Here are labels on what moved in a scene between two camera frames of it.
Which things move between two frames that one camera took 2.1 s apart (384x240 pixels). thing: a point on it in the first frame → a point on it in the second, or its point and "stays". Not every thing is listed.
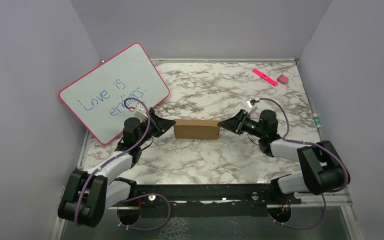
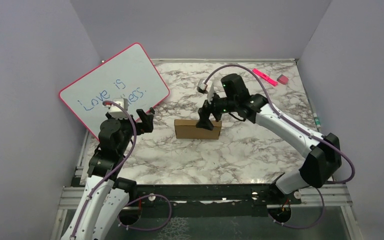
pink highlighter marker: (265, 77) stays
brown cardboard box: (196, 129) stays
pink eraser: (283, 79) stays
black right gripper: (236, 124) → (204, 112)
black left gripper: (161, 126) → (146, 125)
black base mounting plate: (201, 200) stays
